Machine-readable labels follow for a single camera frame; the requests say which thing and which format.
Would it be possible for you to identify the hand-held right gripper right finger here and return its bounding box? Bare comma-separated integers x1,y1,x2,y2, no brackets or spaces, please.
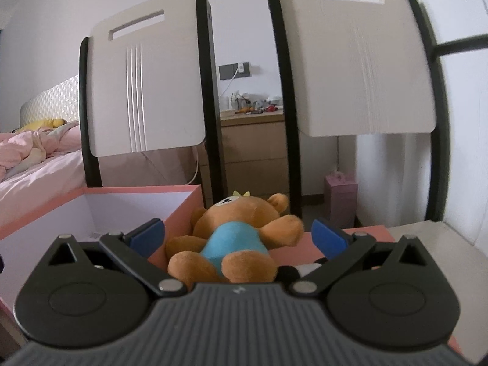
290,218,428,298

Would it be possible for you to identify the wooden nightstand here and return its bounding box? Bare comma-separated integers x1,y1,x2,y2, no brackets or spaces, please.
197,108,293,207

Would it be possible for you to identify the pink duvet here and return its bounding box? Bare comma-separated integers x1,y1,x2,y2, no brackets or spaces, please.
0,122,83,181

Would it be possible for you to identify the white quilted headboard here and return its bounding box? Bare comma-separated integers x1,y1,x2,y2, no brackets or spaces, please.
19,74,81,127

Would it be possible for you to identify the orange teddy bear plush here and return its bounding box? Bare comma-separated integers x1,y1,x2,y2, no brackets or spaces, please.
165,191,305,285

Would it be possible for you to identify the pink storage box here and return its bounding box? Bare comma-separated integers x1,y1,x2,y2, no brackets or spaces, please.
0,185,205,336

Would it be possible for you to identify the grey wall socket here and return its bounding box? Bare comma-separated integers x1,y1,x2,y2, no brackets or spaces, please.
218,61,251,81

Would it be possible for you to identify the yellow plush toy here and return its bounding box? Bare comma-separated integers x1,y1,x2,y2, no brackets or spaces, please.
17,118,68,133

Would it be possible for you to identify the bed with pink sheet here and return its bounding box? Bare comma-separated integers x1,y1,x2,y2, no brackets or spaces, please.
0,148,87,239

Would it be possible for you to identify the black and white plush toy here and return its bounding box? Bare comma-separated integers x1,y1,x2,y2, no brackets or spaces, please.
274,257,329,285

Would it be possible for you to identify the pink box lid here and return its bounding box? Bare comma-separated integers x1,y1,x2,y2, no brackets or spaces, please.
148,226,470,363

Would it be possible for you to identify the pile of small tools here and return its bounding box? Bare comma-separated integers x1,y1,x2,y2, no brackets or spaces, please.
229,90,285,116

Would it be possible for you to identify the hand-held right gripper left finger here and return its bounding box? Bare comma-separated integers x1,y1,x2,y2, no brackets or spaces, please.
48,218,188,298

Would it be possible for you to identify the pink tissue box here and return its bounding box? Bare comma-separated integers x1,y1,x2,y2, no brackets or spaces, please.
324,171,359,230

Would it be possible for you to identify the black rod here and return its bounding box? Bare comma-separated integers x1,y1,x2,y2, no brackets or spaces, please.
432,34,488,57

